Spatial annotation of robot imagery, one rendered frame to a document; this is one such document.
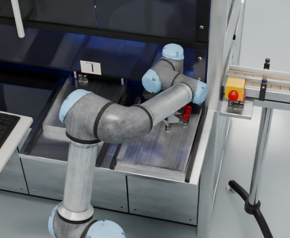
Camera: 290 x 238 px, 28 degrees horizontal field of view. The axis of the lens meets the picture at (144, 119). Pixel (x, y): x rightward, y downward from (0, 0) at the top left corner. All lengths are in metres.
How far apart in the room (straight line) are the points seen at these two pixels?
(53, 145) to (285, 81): 0.97
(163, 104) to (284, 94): 0.81
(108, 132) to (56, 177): 1.40
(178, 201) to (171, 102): 1.15
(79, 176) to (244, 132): 1.96
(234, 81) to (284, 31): 2.17
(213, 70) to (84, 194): 0.77
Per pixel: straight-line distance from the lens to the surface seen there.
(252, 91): 2.48
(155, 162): 2.23
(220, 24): 2.17
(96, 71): 2.44
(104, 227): 1.88
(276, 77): 2.55
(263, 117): 2.63
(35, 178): 3.10
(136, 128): 1.66
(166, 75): 1.99
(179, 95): 1.87
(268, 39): 4.38
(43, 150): 2.32
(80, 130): 1.70
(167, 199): 2.91
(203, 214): 2.95
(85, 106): 1.68
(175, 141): 2.30
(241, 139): 3.58
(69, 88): 2.57
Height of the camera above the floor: 2.53
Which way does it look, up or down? 43 degrees down
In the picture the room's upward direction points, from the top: 2 degrees counter-clockwise
